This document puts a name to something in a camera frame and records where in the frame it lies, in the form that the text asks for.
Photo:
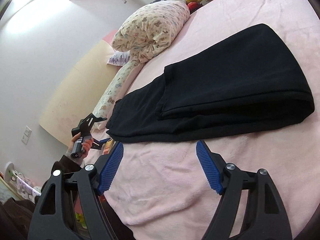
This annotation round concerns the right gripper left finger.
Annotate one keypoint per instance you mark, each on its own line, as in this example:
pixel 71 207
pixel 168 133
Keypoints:
pixel 54 215

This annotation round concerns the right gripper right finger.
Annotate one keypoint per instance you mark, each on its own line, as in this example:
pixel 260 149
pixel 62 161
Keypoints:
pixel 265 215

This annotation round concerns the black pants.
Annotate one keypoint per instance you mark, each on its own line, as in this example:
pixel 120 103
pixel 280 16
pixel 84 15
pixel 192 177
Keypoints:
pixel 249 82

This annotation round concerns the person left hand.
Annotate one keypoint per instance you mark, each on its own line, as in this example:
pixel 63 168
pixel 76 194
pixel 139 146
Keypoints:
pixel 85 143

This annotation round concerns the long floral pillow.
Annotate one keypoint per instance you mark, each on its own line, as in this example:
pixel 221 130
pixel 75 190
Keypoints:
pixel 116 91

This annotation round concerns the cream and pink headboard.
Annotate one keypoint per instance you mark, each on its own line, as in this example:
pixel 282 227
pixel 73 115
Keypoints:
pixel 80 91

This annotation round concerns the purple patterned pillow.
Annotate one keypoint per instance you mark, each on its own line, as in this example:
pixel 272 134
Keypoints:
pixel 119 58

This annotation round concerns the rolled floral quilt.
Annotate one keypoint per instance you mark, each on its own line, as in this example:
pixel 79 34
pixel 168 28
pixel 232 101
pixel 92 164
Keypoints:
pixel 151 29

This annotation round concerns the white wall switch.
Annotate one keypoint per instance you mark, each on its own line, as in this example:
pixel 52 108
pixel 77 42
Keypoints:
pixel 26 135

